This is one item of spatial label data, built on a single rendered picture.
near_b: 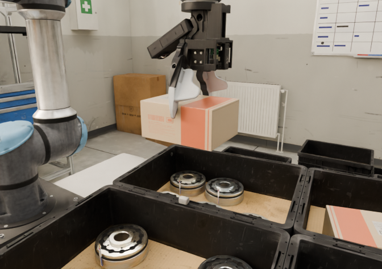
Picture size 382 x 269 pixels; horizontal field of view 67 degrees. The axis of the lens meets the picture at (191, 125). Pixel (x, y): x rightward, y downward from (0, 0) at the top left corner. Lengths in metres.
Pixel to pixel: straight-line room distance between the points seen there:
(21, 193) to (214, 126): 0.54
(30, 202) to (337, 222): 0.72
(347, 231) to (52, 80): 0.77
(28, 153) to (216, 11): 0.57
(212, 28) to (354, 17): 2.87
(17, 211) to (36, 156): 0.14
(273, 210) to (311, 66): 2.72
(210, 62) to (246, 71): 3.08
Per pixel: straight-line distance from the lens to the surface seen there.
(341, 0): 3.38
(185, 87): 0.52
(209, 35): 0.54
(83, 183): 1.25
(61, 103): 0.89
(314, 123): 3.49
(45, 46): 0.87
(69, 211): 0.62
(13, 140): 0.82
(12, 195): 0.87
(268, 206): 0.81
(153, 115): 0.57
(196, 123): 0.52
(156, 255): 0.64
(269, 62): 3.51
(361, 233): 0.64
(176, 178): 0.85
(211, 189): 0.79
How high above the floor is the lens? 1.24
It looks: 16 degrees down
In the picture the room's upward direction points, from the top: straight up
